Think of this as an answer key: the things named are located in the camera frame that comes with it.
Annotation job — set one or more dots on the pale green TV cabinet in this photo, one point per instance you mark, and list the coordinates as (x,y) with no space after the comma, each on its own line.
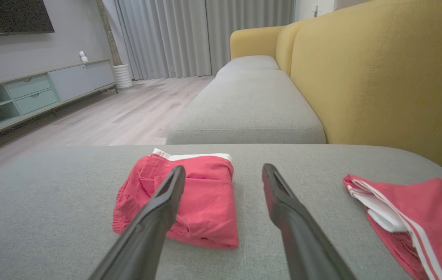
(77,79)

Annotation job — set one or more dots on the pale green cabinet drawer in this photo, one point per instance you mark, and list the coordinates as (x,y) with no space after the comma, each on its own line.
(28,86)
(36,102)

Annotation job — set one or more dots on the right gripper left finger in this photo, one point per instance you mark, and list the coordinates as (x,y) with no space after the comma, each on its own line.
(147,237)

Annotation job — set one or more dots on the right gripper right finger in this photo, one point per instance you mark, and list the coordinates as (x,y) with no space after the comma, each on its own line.
(302,245)

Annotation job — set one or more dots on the grey sofa seat cushion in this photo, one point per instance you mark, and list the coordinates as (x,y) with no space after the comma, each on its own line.
(244,109)

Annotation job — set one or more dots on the narrow yellow sofa backrest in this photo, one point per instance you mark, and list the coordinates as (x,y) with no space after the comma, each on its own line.
(285,46)

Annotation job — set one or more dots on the black wall television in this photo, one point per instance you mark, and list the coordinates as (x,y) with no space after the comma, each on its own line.
(7,15)

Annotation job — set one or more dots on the large yellow sofa backrest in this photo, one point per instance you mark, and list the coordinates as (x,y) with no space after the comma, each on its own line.
(380,77)

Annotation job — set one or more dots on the yellow sofa armrest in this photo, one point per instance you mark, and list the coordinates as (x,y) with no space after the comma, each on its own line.
(252,41)

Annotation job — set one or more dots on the red shorts white hem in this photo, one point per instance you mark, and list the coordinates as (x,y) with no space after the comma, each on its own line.
(209,202)

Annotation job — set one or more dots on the grey pleated curtain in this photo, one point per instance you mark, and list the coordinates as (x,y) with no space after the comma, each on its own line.
(252,15)
(158,39)

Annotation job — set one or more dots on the white ribbed vase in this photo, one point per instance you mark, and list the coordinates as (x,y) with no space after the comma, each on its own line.
(123,76)

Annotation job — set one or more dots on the wide grey sofa cushion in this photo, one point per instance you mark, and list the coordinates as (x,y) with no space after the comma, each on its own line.
(49,217)

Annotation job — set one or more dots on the small white security camera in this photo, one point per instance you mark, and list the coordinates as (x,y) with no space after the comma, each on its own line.
(83,57)

